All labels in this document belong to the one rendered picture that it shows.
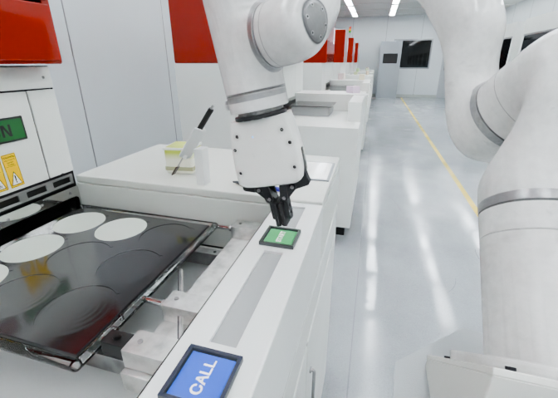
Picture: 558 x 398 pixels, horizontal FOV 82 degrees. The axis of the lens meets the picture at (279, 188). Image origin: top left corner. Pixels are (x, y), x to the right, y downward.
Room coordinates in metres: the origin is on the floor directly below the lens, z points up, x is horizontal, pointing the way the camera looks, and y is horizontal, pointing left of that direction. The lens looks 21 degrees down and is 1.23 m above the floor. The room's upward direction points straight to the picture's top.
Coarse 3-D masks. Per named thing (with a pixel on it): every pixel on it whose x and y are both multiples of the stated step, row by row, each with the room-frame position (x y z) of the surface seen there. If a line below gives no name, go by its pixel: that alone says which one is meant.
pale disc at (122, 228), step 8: (104, 224) 0.62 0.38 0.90; (112, 224) 0.62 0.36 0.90; (120, 224) 0.62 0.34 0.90; (128, 224) 0.62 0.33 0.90; (136, 224) 0.62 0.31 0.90; (144, 224) 0.62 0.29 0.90; (96, 232) 0.59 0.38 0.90; (104, 232) 0.59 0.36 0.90; (112, 232) 0.59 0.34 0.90; (120, 232) 0.59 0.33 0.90; (128, 232) 0.59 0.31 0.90; (136, 232) 0.59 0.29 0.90; (104, 240) 0.56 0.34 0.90; (112, 240) 0.56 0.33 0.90
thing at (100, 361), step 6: (96, 354) 0.33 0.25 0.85; (102, 354) 0.33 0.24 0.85; (90, 360) 0.34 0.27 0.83; (96, 360) 0.33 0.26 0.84; (102, 360) 0.33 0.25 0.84; (108, 360) 0.33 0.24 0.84; (114, 360) 0.33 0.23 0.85; (120, 360) 0.32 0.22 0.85; (96, 366) 0.34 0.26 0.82; (102, 366) 0.33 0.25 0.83; (108, 366) 0.33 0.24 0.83; (114, 366) 0.33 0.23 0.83; (120, 366) 0.32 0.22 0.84; (114, 372) 0.33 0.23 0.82
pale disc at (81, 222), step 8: (72, 216) 0.66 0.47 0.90; (80, 216) 0.66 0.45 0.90; (88, 216) 0.66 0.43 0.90; (96, 216) 0.66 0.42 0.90; (104, 216) 0.66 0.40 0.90; (56, 224) 0.62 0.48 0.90; (64, 224) 0.62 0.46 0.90; (72, 224) 0.62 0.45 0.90; (80, 224) 0.62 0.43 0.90; (88, 224) 0.62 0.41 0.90; (96, 224) 0.62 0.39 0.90; (56, 232) 0.59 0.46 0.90; (64, 232) 0.59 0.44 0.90; (72, 232) 0.59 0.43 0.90
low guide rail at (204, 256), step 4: (200, 248) 0.60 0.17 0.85; (204, 248) 0.60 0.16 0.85; (208, 248) 0.60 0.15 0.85; (196, 252) 0.59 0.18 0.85; (200, 252) 0.59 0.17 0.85; (204, 252) 0.59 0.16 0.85; (208, 252) 0.59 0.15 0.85; (212, 252) 0.59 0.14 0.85; (216, 252) 0.59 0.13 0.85; (192, 256) 0.60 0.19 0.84; (196, 256) 0.59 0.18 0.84; (200, 256) 0.59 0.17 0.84; (204, 256) 0.59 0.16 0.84; (208, 256) 0.58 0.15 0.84; (212, 256) 0.58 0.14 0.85; (216, 256) 0.58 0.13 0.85; (188, 260) 0.60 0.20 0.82; (192, 260) 0.60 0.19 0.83; (196, 260) 0.59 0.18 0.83; (200, 260) 0.59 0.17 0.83; (204, 260) 0.59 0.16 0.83; (208, 260) 0.59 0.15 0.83; (212, 260) 0.58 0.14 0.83; (204, 264) 0.59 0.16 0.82; (208, 264) 0.59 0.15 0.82
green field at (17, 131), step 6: (6, 120) 0.65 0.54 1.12; (12, 120) 0.66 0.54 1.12; (18, 120) 0.67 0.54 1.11; (0, 126) 0.63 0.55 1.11; (6, 126) 0.64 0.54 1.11; (12, 126) 0.65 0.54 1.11; (18, 126) 0.67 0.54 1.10; (0, 132) 0.63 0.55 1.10; (6, 132) 0.64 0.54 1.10; (12, 132) 0.65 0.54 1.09; (18, 132) 0.66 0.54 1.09; (24, 132) 0.67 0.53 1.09; (0, 138) 0.63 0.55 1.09; (6, 138) 0.64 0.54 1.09; (12, 138) 0.65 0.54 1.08; (18, 138) 0.66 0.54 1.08
